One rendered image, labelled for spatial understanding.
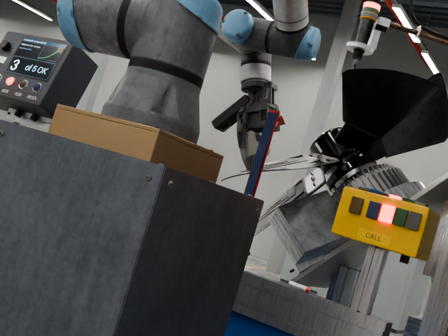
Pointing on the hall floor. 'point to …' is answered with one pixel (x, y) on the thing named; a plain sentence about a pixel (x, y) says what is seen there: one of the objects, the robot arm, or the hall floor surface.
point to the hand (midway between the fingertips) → (246, 165)
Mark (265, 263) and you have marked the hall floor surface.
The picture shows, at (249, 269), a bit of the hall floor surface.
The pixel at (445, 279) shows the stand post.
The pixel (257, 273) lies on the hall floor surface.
